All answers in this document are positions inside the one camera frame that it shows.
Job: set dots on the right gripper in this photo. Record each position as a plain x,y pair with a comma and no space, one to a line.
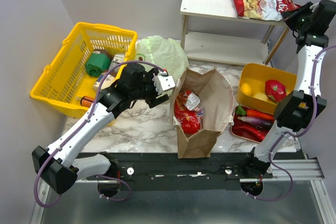
289,19

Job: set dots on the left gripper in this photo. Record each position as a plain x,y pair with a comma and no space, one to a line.
153,101

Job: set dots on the red snack packet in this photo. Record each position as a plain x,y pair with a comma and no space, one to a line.
189,111

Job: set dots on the brown paper bag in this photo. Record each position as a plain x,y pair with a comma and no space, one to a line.
217,97

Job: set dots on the green plastic grocery bag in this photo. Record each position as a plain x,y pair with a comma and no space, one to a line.
165,53

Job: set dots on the white chips packet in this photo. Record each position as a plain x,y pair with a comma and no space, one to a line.
266,10

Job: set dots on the red dragon fruit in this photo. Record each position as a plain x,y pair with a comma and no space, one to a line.
275,90

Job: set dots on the orange carrot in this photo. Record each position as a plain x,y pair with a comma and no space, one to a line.
253,113

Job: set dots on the yellow potato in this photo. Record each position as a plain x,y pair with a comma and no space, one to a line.
261,96

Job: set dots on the red chili pepper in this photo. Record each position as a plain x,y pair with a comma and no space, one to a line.
255,132

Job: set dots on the purple eggplant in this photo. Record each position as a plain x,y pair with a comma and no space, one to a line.
258,122

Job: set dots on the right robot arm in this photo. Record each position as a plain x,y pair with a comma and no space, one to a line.
295,114

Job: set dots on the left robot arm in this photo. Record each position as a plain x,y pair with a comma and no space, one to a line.
58,164

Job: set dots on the white small carton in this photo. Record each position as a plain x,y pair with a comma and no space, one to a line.
117,59

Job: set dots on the orange bottle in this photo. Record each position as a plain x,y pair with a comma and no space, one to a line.
85,101

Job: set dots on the yellow plastic tub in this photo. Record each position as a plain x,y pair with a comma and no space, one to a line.
256,75

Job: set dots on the yellow plastic shopping basket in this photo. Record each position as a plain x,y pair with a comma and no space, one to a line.
65,80

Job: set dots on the white two-tier shelf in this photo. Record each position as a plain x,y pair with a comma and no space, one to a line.
227,49

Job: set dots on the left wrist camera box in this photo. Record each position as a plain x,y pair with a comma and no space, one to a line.
163,83

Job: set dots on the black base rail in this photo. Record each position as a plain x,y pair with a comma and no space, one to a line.
167,172

